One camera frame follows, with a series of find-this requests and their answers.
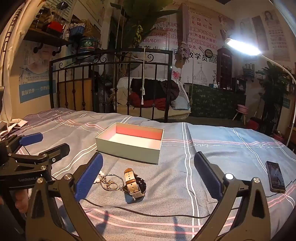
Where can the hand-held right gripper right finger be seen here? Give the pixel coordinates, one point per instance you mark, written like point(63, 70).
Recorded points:
point(208, 176)

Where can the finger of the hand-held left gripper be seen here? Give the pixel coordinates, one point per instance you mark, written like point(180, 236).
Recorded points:
point(57, 150)
point(31, 139)

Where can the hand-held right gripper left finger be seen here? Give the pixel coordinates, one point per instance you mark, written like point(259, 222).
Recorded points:
point(89, 178)

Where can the box with pink lining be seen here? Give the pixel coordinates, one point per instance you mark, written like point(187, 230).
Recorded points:
point(129, 144)

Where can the person's left hand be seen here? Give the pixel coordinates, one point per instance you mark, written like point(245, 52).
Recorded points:
point(22, 200)

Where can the white crumpled cloth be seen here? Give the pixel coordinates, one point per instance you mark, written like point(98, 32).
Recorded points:
point(11, 126)

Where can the blue plaid bed sheet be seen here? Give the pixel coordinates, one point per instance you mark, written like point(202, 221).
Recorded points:
point(175, 139)

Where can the black smartphone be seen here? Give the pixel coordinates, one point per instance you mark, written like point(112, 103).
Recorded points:
point(275, 177)

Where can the red stool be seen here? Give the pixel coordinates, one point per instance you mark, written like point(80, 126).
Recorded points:
point(255, 122)

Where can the green patterned cabinet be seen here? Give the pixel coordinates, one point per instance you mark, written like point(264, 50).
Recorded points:
point(215, 102)

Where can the pink stool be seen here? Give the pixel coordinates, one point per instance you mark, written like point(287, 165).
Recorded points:
point(242, 108)

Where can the hanging chair with clothes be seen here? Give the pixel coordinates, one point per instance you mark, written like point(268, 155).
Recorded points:
point(152, 97)

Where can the potted green plant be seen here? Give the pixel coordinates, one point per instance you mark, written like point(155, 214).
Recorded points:
point(274, 92)

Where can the round green tin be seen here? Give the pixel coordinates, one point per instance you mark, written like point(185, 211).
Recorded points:
point(87, 45)

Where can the red phone booth cabinet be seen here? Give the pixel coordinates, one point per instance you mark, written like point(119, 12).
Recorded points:
point(224, 67)

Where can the red box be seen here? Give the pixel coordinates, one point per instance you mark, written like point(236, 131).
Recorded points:
point(55, 27)

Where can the blue basket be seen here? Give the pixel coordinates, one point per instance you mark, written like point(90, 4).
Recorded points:
point(77, 30)

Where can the white gooseneck lamp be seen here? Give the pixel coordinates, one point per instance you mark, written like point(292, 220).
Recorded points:
point(242, 46)

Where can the large leafy plant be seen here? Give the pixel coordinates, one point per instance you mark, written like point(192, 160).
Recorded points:
point(136, 20)

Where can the wall poster with blue band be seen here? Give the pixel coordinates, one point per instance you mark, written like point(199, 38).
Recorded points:
point(34, 76)

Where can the black iron bed frame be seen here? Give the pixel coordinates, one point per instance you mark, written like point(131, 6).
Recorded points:
point(92, 60)

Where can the dark wall shelf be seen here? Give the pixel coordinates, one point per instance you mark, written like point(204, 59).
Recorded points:
point(44, 37)

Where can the large printed wall poster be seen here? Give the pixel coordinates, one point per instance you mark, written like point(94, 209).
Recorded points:
point(203, 30)

